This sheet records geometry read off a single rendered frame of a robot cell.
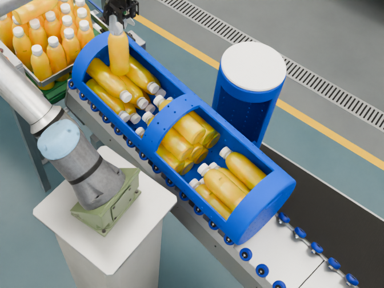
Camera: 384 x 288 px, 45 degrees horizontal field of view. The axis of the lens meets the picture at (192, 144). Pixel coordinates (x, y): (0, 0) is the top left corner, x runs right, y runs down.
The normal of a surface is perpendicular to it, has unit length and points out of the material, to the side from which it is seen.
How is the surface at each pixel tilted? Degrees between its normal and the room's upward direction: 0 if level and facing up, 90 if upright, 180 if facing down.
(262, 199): 18
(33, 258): 0
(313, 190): 0
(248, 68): 0
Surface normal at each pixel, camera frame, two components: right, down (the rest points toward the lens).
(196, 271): 0.08, -0.55
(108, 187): 0.38, -0.17
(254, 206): -0.30, -0.19
